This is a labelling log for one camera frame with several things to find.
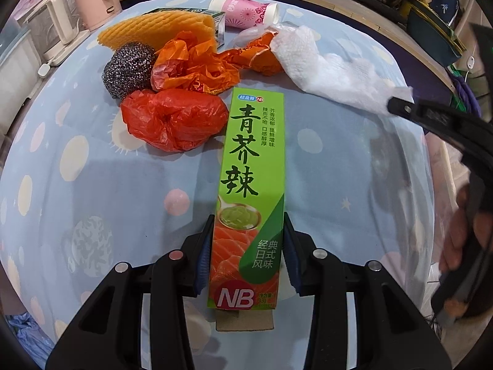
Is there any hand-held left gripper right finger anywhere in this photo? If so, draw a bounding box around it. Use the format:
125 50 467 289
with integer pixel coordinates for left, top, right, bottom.
283 212 451 370

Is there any pink paper cup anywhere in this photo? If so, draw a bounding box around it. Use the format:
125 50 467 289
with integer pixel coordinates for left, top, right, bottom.
209 0 279 29

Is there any yellow foam fruit net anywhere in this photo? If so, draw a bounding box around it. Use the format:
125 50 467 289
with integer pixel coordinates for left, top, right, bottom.
97 11 216 52

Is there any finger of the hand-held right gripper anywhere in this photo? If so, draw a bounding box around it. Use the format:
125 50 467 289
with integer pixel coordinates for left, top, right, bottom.
470 23 493 85
386 96 493 155

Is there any person's right hand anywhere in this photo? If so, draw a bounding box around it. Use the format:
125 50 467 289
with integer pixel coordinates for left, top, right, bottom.
439 191 493 275

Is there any blue plastic bag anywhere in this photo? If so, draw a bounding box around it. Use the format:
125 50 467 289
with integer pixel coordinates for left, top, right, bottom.
4 308 51 363

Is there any orange foil wrapper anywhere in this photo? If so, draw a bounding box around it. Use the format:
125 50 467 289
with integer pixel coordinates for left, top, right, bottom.
218 31 286 78

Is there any white paper towel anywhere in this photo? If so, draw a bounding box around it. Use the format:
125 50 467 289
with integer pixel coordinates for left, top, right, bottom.
270 25 414 116

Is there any white electric kettle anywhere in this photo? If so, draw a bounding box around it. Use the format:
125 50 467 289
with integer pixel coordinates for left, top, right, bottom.
25 0 89 66

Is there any orange plastic bag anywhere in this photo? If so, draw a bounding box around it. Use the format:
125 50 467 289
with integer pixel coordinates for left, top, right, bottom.
150 31 241 96

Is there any blue dotted tablecloth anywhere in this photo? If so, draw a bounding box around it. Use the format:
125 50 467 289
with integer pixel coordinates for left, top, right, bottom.
0 0 463 370

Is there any green printed paste box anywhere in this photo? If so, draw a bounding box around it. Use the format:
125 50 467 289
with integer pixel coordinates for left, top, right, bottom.
207 87 286 332

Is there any red plastic bag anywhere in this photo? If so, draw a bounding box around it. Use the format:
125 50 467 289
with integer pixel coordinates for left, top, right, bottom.
120 88 229 153

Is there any steel wool scrubber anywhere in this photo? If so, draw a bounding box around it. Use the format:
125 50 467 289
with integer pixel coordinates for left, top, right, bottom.
102 42 157 100

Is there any small green printed carton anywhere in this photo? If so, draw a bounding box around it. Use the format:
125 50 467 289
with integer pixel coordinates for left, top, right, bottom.
142 7 227 44

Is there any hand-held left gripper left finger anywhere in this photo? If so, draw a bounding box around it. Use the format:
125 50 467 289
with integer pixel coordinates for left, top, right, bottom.
45 214 216 370

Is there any blue plastic basin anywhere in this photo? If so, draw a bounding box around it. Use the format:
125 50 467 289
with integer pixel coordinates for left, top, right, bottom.
404 6 465 66

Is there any purple cloth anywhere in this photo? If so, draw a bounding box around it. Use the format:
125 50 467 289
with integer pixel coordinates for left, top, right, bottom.
449 73 482 118

